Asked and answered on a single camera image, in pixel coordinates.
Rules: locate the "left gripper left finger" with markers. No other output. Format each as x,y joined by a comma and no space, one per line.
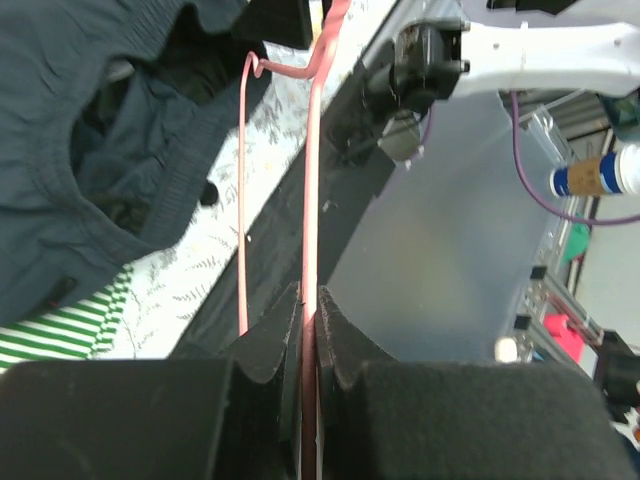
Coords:
231,416

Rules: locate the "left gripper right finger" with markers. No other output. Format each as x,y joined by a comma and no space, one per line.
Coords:
387,419

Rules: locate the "green white striped shorts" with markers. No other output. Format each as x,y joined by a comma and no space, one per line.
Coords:
78,332

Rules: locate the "dark navy shorts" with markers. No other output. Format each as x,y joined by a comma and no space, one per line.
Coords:
112,115

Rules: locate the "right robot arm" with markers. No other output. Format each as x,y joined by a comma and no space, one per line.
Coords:
439,58

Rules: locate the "red plastic object outside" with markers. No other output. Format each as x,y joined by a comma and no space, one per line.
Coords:
564,335

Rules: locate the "blue white cardboard tube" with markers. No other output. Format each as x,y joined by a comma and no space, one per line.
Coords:
612,174

